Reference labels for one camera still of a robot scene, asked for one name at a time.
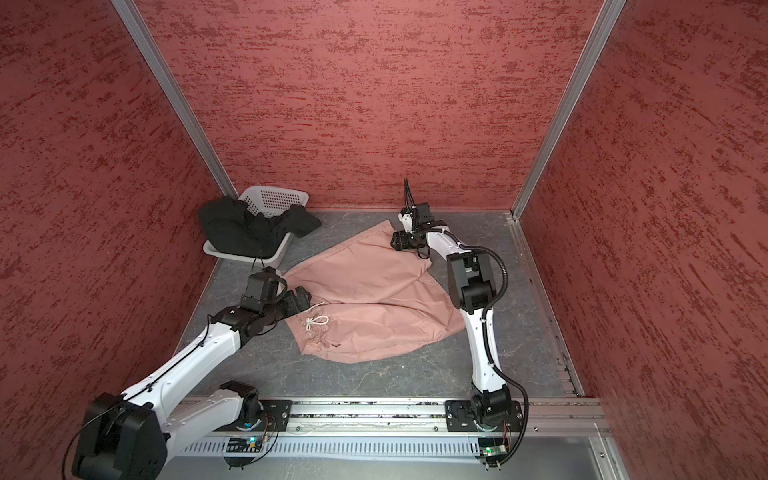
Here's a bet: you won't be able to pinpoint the pink shorts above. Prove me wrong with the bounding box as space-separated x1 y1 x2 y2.
284 220 465 364

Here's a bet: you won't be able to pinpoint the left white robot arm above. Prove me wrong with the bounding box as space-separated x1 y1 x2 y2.
61 287 311 479

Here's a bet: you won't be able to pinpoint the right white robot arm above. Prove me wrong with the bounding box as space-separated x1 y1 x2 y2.
391 226 528 431

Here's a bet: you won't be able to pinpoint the black shorts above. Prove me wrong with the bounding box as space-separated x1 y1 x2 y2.
198 197 322 259

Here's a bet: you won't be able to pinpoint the white plastic laundry basket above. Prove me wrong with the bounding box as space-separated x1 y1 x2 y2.
203 186 310 269

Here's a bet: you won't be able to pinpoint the left circuit board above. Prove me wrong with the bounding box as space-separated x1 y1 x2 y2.
225 437 263 456

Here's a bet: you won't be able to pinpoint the circuit board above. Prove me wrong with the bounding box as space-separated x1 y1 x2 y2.
225 437 263 456
477 437 509 464

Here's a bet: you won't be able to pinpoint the right circuit board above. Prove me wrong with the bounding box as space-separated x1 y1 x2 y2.
477 437 509 464

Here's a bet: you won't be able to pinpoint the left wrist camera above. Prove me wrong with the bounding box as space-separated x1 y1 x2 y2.
240 267 287 313

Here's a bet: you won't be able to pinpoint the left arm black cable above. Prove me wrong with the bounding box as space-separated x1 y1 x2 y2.
59 257 283 469

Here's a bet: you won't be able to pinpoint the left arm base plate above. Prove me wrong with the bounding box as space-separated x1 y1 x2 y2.
227 397 293 432

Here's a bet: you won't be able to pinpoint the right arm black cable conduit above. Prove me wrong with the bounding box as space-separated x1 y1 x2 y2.
403 178 530 466

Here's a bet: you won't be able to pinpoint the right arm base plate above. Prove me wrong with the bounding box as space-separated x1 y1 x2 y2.
444 398 524 433

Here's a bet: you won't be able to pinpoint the white slotted cable duct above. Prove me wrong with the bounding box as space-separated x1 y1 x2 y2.
180 436 478 460

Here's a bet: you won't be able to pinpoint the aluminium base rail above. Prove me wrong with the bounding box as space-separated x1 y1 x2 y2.
277 397 612 437

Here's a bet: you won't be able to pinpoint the right aluminium corner post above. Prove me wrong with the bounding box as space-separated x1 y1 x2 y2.
511 0 626 222

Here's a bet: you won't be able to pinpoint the aluminium corner post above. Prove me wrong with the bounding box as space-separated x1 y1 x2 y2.
511 0 626 222
111 0 238 198

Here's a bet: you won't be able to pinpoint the left aluminium corner post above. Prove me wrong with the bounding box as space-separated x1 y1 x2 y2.
111 0 238 198

